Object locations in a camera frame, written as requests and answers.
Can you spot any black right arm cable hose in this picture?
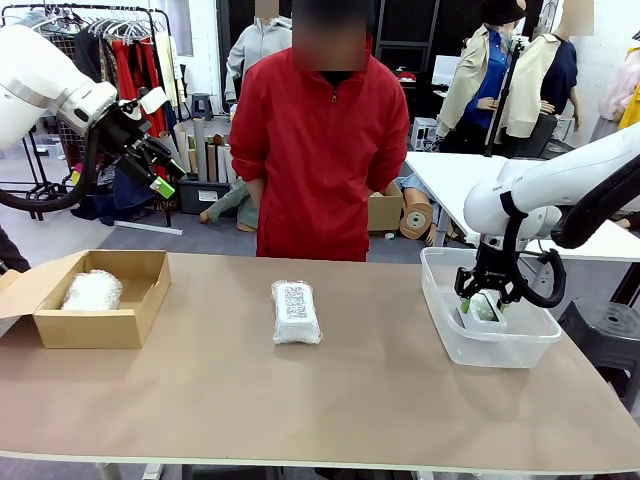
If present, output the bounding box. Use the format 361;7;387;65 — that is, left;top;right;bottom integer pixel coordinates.
499;158;640;309

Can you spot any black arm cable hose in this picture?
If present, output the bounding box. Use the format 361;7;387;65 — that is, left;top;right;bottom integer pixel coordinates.
0;124;101;212
499;158;640;309

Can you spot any bystander dark sleeve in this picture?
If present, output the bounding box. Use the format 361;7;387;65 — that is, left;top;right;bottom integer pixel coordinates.
0;224;32;275

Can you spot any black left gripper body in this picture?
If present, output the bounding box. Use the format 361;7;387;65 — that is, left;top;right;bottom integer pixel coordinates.
99;109;154;159

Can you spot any white computer case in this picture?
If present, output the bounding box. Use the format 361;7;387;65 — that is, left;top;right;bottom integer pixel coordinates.
410;116;440;152

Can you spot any person in red jacket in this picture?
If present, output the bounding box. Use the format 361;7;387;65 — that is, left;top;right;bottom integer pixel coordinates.
227;0;411;263

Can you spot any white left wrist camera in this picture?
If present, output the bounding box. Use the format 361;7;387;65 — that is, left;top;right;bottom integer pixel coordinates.
138;87;169;114

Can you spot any brown cardboard floor box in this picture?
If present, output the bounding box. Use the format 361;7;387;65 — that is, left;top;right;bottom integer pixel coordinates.
368;177;405;234

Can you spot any black metal clothes rack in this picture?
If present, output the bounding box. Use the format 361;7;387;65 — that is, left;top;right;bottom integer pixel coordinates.
0;4;174;224

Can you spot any clear plastic container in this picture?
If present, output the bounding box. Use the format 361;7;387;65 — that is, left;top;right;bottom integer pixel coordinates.
419;246;563;370

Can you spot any mannequin beige coat blue shirt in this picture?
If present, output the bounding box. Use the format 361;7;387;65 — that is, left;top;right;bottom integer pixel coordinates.
436;0;526;154

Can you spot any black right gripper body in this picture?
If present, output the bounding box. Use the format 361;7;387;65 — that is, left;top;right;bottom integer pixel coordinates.
464;244;519;291

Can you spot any bubble-wrapped clock showing display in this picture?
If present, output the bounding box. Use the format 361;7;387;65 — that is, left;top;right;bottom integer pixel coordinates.
271;279;324;346

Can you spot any black plastic stool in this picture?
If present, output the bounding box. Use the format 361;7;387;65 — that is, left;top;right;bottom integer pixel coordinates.
557;298;640;401

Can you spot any unwrapped white digital clock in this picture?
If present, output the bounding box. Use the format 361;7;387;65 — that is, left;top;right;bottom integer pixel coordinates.
455;293;507;330

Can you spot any open brown cardboard box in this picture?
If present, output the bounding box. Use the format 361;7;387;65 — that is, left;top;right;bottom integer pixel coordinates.
0;248;172;350

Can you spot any black storage bin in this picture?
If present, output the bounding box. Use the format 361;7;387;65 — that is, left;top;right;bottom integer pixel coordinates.
177;179;239;216

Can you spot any small dark step stool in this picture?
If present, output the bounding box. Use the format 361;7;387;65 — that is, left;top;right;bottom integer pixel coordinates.
189;92;215;121

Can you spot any thickly bubble-wrapped clock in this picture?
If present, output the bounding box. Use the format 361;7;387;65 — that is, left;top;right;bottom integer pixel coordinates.
60;269;124;311

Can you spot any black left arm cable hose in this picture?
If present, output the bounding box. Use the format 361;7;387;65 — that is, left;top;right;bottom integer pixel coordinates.
0;124;101;212

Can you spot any white monitor box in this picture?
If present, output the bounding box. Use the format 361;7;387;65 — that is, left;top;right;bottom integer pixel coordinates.
432;54;469;86

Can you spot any black tripod stand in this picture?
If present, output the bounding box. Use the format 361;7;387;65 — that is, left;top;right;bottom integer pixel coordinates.
487;35;531;156

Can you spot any mannequin in grey hoodie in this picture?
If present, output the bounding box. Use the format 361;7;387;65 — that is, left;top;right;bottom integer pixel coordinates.
224;0;296;119

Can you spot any white floor bar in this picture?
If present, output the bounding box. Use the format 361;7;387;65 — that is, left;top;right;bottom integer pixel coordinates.
113;219;185;236

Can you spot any white table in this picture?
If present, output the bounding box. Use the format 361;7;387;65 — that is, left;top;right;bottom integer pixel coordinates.
402;149;640;262

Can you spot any brown cardboard spool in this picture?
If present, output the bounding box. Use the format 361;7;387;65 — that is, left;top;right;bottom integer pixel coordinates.
398;188;436;242

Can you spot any grey cardboard tube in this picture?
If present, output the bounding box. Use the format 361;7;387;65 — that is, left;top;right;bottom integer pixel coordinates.
192;117;209;184

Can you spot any pink garment mannequin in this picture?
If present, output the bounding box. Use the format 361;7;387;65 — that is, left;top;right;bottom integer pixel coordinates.
592;47;640;144

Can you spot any mannequin arm grey sleeve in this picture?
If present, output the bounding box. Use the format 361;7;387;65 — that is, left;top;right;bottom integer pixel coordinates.
199;177;264;234

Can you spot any mannequin beige jacket navy top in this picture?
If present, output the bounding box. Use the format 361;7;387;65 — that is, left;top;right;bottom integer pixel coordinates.
502;0;585;159

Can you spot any red hanging garment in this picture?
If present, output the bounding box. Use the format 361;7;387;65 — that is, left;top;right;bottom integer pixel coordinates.
110;38;169;134

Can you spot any person's right forearm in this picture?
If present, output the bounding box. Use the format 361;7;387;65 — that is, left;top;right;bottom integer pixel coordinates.
244;177;265;209

